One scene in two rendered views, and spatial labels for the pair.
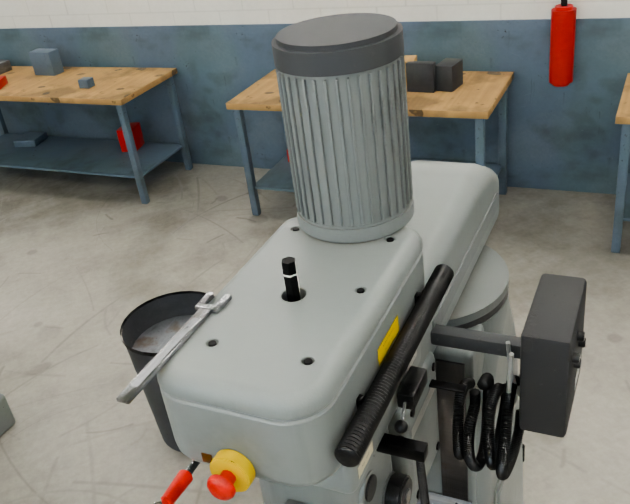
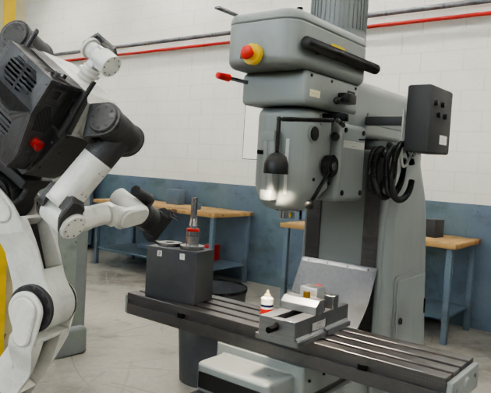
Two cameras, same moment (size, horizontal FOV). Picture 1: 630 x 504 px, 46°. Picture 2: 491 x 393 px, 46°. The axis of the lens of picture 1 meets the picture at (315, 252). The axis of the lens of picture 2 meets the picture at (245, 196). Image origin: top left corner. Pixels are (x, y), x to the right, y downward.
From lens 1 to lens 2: 140 cm
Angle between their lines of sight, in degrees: 28
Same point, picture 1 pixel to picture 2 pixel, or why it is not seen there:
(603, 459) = not seen: outside the picture
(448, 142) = (429, 287)
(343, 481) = (302, 91)
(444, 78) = (429, 228)
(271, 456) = (272, 40)
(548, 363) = (420, 99)
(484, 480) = (388, 256)
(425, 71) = not seen: hidden behind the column
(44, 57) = (175, 192)
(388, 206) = (351, 22)
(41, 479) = (90, 377)
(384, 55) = not seen: outside the picture
